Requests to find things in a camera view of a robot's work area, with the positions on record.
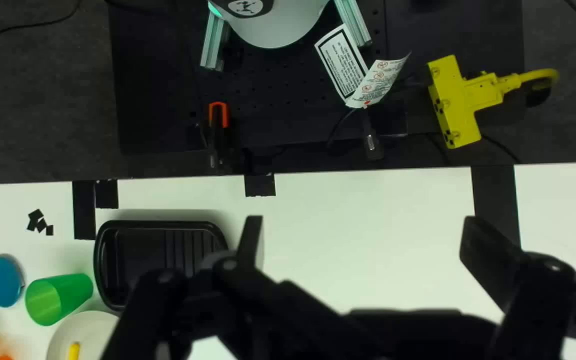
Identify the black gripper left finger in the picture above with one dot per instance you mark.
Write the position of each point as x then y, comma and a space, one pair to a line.
235, 301

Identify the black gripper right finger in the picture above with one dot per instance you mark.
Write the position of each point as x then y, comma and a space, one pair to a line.
540, 301

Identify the small yellow toy object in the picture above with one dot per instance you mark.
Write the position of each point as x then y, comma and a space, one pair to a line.
74, 351

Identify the beige round plate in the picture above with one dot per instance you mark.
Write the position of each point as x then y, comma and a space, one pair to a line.
84, 332

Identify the green plastic cup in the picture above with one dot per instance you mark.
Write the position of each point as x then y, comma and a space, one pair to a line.
58, 299

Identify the blue plastic cup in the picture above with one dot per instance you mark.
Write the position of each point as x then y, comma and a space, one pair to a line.
3, 280

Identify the orange plastic cup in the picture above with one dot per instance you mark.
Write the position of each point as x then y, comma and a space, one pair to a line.
0, 357

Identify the black ribbed tray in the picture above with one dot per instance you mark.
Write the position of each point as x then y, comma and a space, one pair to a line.
154, 251

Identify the wide black tape strip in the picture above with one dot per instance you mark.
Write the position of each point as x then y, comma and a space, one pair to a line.
494, 200

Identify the short black tape strip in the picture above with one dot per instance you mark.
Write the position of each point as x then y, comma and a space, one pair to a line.
258, 183

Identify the L-shaped black tape strip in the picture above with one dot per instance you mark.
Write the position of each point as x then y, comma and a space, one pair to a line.
84, 210

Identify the small black tape pieces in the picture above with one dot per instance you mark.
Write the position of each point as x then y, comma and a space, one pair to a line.
39, 221

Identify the yellow clamp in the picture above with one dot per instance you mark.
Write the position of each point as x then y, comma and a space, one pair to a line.
459, 96

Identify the white printed label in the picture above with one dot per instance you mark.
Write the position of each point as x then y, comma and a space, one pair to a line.
340, 62

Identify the white paper packet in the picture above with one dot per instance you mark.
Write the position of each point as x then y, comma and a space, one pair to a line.
378, 81

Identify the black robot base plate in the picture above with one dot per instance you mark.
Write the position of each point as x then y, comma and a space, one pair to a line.
281, 101

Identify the teal mounting rail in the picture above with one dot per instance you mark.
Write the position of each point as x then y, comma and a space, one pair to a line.
355, 20
213, 43

